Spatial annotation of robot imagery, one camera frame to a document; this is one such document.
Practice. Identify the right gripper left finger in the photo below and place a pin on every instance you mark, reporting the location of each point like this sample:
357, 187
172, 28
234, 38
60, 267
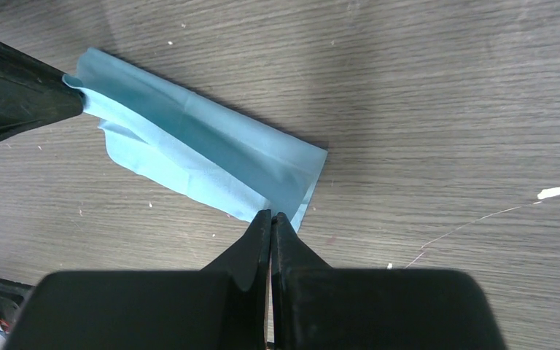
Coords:
221, 306

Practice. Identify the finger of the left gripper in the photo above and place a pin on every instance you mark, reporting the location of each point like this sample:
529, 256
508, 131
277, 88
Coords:
32, 94

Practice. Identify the blue cleaning cloth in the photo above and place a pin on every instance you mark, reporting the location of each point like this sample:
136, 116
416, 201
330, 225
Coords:
194, 146

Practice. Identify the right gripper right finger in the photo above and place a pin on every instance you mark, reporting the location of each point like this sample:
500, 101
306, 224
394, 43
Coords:
317, 306

